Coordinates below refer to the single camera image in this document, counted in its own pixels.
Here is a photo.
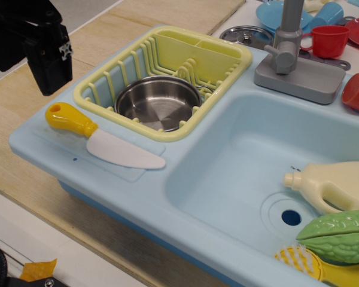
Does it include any grey toy faucet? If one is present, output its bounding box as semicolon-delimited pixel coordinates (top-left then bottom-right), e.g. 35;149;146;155
254;1;346;105

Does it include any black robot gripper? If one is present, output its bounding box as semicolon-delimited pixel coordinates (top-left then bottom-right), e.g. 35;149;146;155
0;1;72;96

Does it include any red plastic cup upright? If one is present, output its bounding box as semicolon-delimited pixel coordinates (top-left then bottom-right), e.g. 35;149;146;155
300;25;349;59

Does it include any cream plastic detergent bottle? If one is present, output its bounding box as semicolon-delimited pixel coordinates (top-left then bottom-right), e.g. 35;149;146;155
283;161;359;213

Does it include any yellow tape piece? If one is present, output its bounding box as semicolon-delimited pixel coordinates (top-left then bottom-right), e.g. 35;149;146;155
19;259;57;282

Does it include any blue plastic cup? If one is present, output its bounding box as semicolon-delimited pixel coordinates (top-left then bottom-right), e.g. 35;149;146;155
309;2;344;29

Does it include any stainless steel pot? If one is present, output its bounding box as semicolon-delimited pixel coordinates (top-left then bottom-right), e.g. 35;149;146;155
114;75;212;132

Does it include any silver metal pot lid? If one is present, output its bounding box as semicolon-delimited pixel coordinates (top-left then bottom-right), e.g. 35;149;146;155
220;25;273;50

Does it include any yellow plastic dish rack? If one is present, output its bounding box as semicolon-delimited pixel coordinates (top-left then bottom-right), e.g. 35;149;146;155
73;26;253;142

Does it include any blue plastic plate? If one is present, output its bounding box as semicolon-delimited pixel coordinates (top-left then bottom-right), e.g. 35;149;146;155
255;0;314;31

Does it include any red plastic cup lying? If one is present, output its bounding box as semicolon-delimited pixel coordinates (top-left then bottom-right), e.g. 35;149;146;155
342;73;359;112

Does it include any green toy bitter gourd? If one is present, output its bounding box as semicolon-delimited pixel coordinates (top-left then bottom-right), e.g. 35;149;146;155
296;210;359;264

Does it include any yellow handled white toy knife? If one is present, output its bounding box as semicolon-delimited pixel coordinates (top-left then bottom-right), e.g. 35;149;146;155
45;102;166;169

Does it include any light blue toy sink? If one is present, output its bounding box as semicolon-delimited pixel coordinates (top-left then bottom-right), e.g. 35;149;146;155
8;24;359;287

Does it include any yellow dish brush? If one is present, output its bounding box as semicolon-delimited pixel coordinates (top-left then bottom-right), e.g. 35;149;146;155
274;245;359;287

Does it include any grey plastic utensil handle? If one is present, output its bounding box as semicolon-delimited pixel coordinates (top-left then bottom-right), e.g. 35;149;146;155
299;49;351;71

